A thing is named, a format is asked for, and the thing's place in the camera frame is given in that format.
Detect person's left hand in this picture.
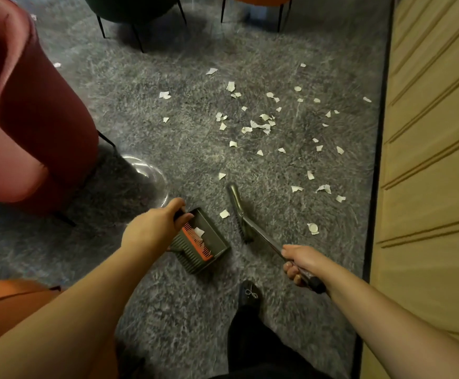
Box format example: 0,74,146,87
121,197,195,254

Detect person's right hand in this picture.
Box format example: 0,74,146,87
281,244,335,289

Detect grey hand broom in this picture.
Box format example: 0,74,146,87
226,182,328,295

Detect grey dustpan with orange comb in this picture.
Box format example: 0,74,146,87
169,207,231,275

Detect person's left forearm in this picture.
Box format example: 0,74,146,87
0,240,168,379

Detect person's right forearm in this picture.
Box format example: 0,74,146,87
324,267,459,379

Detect person's black embroidered shoe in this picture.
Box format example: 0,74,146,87
237,280,263,313

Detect person's black trouser leg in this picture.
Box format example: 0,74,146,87
209,308,333,379

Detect scattered white paper scraps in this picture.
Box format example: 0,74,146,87
53,62,372,236

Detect red upholstered armchair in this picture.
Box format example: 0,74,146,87
0,0,118,228

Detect orange upholstered seat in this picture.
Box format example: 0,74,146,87
0,279,120,379

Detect dark green chair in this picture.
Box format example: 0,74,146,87
82,0,188,54

